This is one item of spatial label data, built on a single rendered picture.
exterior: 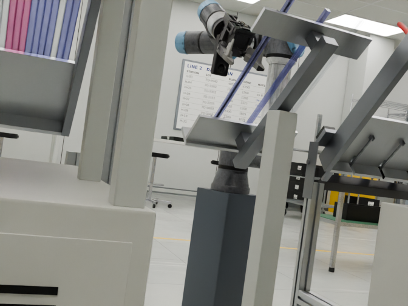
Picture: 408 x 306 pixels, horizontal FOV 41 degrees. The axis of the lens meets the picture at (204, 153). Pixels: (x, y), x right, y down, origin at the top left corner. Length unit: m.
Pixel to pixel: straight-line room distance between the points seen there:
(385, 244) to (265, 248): 0.30
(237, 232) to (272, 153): 0.66
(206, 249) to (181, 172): 6.40
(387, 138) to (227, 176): 0.63
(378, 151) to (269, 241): 0.49
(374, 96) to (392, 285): 0.49
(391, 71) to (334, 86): 8.12
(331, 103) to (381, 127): 7.90
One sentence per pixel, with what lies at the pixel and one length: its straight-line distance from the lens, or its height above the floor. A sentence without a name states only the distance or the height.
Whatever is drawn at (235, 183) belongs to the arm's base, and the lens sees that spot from 2.02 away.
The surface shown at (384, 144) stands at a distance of 1.71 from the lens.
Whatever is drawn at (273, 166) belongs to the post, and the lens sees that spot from 1.42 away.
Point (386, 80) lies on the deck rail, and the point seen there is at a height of 0.93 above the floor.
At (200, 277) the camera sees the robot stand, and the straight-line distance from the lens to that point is 2.08.
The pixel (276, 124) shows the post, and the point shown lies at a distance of 1.43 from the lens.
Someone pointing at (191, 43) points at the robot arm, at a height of 1.03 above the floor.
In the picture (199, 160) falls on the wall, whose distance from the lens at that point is 8.50.
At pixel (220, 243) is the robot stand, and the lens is 1.99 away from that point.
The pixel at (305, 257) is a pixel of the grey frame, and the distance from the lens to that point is 1.65.
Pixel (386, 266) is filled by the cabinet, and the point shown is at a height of 0.47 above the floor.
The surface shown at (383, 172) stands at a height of 0.70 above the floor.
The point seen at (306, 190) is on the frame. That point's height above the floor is 0.61.
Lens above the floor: 0.68
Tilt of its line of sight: level
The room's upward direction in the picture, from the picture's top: 8 degrees clockwise
